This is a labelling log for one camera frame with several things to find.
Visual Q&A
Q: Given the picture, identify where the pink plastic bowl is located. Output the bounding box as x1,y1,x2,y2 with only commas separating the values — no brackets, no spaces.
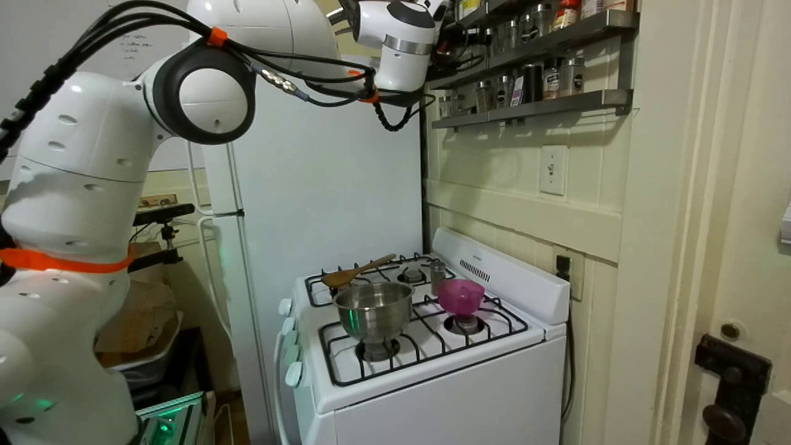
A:
436,279,486,316

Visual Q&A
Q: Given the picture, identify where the white refrigerator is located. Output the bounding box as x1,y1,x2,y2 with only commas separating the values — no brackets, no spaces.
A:
185,56,428,445

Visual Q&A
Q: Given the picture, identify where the labelled spice jar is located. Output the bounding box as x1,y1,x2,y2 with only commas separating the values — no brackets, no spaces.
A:
543,59,562,100

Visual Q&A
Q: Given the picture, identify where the white wall switch plate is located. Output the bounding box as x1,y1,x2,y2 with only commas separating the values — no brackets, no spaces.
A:
538,145,569,197

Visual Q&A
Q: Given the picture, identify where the oven door handle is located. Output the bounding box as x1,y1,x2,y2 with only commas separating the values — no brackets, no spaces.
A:
274,334,292,445

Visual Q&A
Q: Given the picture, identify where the brown paper bag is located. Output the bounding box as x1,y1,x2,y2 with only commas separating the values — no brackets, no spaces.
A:
95,279,181,367

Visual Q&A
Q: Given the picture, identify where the glass jar silver lid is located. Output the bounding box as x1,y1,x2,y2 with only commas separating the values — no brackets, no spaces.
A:
559,56,586,97

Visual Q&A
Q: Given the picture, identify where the wall socket with black plug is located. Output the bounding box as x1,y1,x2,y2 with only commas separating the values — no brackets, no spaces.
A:
554,248,585,302

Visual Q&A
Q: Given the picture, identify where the wooden spoon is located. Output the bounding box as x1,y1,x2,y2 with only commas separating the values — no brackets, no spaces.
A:
321,253,397,290

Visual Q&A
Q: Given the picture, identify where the black spice jar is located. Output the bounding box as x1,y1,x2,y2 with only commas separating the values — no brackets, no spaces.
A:
522,64,545,103

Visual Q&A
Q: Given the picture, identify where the metal wall spice shelf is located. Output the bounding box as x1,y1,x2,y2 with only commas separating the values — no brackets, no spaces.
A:
430,0,641,130

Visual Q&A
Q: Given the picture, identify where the white gas stove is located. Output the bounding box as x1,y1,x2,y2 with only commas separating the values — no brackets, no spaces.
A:
274,226,572,445

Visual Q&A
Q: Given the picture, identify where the whiteboard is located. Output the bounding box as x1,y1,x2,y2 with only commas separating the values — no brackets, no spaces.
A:
0,0,208,174

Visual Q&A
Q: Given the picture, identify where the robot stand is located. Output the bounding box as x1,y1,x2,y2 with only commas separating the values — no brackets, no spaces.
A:
135,391,218,445

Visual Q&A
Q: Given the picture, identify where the black cable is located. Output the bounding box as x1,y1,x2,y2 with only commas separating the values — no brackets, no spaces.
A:
559,272,577,428

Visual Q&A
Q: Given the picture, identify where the white plastic bin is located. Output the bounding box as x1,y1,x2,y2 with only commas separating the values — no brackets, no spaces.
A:
108,311,186,389

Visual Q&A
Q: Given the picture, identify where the black stove grate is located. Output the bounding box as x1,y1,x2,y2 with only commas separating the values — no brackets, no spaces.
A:
318,295,530,388
304,252,459,308

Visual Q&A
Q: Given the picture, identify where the camera on mount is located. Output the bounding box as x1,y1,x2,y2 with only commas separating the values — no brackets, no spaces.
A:
131,203,197,273

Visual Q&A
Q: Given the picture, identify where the steel pot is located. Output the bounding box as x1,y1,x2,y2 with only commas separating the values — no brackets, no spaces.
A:
332,282,415,344

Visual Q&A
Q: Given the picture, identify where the white door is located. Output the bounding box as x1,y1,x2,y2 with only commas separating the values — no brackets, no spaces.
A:
670,0,791,445

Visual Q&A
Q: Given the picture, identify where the black door lock with knob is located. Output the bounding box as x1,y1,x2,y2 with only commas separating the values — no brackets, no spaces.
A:
694,334,774,445

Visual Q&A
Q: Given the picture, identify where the red lid spice bottle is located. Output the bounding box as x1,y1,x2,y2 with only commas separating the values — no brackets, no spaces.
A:
552,0,582,31

